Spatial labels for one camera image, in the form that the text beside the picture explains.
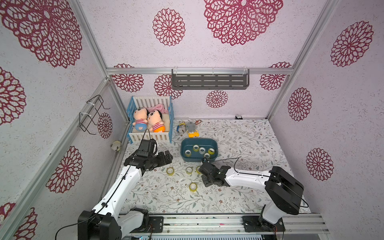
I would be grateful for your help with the green patterned tape roll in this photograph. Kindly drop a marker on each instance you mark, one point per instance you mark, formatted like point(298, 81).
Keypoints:
point(193, 187)

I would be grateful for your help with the orange plush doll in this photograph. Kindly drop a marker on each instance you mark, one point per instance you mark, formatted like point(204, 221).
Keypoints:
point(155, 122)

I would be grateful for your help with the clear transparent tape roll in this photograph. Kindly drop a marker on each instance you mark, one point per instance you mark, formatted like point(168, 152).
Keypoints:
point(202, 150)

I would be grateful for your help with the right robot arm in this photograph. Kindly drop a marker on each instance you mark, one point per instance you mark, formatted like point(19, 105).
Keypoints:
point(285, 192)

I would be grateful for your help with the large yellow tape roll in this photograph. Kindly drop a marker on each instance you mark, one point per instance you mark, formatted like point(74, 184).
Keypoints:
point(170, 171)

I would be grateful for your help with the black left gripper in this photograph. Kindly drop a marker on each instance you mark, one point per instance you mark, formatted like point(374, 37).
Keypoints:
point(162, 161)

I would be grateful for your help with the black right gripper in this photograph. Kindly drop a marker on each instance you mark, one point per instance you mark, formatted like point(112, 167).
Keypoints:
point(208, 174)

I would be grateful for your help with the black wire wall rack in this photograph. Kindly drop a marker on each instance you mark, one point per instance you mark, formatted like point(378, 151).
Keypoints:
point(87, 117)

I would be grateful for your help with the white and blue toy crib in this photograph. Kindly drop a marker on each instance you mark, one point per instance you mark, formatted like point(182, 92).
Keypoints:
point(147, 102)

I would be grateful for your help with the grey wall shelf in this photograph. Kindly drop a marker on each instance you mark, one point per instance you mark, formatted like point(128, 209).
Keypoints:
point(233, 81)

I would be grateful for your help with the blue plush doll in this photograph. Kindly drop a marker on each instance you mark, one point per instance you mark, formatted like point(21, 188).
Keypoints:
point(141, 119)

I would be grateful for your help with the teal plastic storage box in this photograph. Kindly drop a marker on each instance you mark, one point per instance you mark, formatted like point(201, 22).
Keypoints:
point(187, 144)

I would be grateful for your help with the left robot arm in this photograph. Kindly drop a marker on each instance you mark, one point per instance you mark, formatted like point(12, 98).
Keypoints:
point(104, 222)

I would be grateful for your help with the pink blanket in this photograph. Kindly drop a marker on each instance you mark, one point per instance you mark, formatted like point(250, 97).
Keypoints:
point(159, 107)

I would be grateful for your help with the metal base rail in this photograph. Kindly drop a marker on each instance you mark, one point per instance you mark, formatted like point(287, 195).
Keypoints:
point(233, 224)

